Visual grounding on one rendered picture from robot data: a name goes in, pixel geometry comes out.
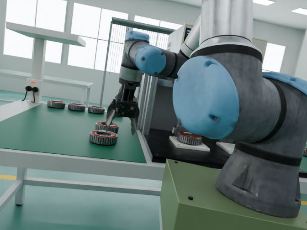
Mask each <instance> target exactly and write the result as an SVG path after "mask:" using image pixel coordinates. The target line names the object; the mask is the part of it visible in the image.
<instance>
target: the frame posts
mask: <svg viewBox="0 0 307 230"><path fill-rule="evenodd" d="M157 82H158V76H154V75H148V83H147V88H146V94H145V100H144V106H143V114H142V120H141V126H140V129H141V130H143V131H142V134H143V135H145V134H146V135H149V130H150V124H151V119H152V112H153V107H154V99H155V94H156V88H157Z"/></svg>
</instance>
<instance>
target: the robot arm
mask: <svg viewBox="0 0 307 230"><path fill-rule="evenodd" d="M252 38H253V0H201V14H200V16H199V17H198V19H197V21H196V22H195V24H194V26H193V28H192V29H191V31H190V33H189V35H188V36H187V38H186V40H185V41H184V43H183V45H182V47H181V49H180V50H179V52H178V53H175V52H171V51H168V50H165V49H162V48H159V47H156V46H154V45H151V44H149V43H150V42H149V40H150V36H149V34H146V33H143V32H139V31H132V30H129V31H127V33H126V38H125V40H124V48H123V54H122V63H121V66H120V72H119V83H120V84H122V85H121V87H120V89H119V93H118V95H116V96H115V99H113V101H112V102H111V103H110V104H109V106H108V109H107V115H106V132H108V130H109V129H110V124H111V123H112V121H113V119H114V118H115V117H116V116H121V117H128V118H129V119H130V120H131V126H132V128H131V131H132V135H134V133H135V131H136V128H137V124H138V117H139V107H138V101H137V98H135V96H134V93H135V90H136V87H139V86H140V81H141V80H142V75H144V74H145V73H146V74H148V75H156V74H157V75H161V76H164V77H168V78H173V79H175V82H174V86H173V106H174V110H175V114H176V116H177V118H178V120H179V122H181V123H182V125H183V127H184V128H185V129H187V130H188V131H189V132H191V133H193V134H196V135H201V136H204V137H207V138H210V139H224V140H231V141H236V143H235V147H234V151H233V152H232V154H231V156H230V157H229V159H228V160H227V162H226V163H225V165H224V166H223V168H222V169H221V171H220V172H219V174H218V176H217V181H216V185H215V186H216V188H217V190H218V191H219V192H220V193H221V194H223V195H224V196H225V197H227V198H228V199H230V200H232V201H233V202H236V203H238V204H239V205H241V206H244V207H246V208H248V209H251V210H254V211H256V212H259V213H263V214H266V215H270V216H274V217H279V218H295V217H297V216H298V213H299V210H300V206H301V193H300V182H299V167H300V164H301V161H302V156H303V153H304V150H305V146H306V143H307V81H306V80H304V79H301V78H298V77H292V76H290V75H288V74H284V73H277V72H263V71H262V69H263V56H262V52H261V51H260V50H259V49H258V48H257V47H255V46H254V45H253V44H252ZM116 109H117V111H116Z"/></svg>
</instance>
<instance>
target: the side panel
mask: <svg viewBox="0 0 307 230"><path fill-rule="evenodd" d="M146 76H147V74H146V73H145V74H144V75H142V80H141V81H140V86H139V87H138V91H137V97H136V98H137V101H138V107H139V117H138V124H137V128H136V130H140V127H139V126H138V125H139V119H140V113H141V107H142V101H143V93H144V87H145V82H146Z"/></svg>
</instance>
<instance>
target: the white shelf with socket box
mask: <svg viewBox="0 0 307 230"><path fill-rule="evenodd" d="M6 29H9V30H11V31H14V32H17V33H19V34H22V35H25V36H27V37H31V38H34V50H33V61H32V75H31V79H30V78H27V79H26V88H25V92H26V95H27V93H30V97H29V100H27V102H28V103H34V104H42V103H43V101H41V98H42V84H43V75H44V65H45V55H46V45H47V41H52V42H59V43H64V44H69V45H75V46H80V47H86V42H85V41H84V40H83V39H82V38H81V37H80V36H79V35H75V34H70V33H65V32H60V31H53V30H49V29H43V28H38V27H33V26H26V25H22V24H16V23H11V22H6ZM26 95H25V98H26ZM25 98H24V99H23V100H21V101H24V100H25Z"/></svg>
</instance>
